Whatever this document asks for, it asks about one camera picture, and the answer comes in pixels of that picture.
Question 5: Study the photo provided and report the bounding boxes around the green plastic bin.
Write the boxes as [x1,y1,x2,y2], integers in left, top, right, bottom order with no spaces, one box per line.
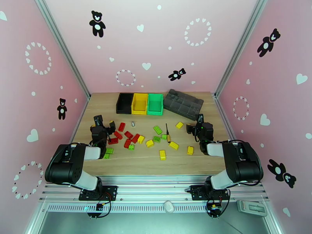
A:
[147,93,164,116]

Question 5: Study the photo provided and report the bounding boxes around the black plastic bin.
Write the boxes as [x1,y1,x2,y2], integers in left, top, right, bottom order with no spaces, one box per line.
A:
[116,92,135,115]

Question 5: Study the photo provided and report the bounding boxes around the screwdriver with yellow handle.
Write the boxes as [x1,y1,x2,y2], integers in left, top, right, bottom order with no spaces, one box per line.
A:
[165,123,172,144]

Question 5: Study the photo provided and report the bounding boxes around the yellow plastic bin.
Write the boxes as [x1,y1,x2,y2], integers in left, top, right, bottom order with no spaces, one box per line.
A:
[131,93,149,115]

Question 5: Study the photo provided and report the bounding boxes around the grey plastic device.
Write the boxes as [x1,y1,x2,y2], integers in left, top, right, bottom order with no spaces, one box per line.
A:
[237,199,268,215]

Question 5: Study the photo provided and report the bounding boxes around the white round puck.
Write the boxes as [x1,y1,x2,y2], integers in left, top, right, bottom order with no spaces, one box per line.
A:
[163,200,175,214]

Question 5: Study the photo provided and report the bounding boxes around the grey compartment organizer box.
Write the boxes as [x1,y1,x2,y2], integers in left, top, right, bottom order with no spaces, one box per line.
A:
[163,89,204,121]

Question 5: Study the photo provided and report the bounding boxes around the slotted metal strip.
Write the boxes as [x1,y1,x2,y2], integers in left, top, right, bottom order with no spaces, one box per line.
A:
[46,203,239,213]

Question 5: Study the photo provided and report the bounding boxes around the black power cable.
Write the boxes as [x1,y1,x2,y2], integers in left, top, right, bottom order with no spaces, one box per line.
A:
[206,189,231,219]
[87,190,113,220]

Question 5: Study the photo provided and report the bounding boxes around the aluminium frame post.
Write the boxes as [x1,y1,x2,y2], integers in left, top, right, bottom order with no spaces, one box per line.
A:
[214,0,271,98]
[33,0,91,101]

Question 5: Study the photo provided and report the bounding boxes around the aluminium rail base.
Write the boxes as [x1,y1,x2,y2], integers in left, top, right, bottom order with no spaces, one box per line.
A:
[37,174,270,203]

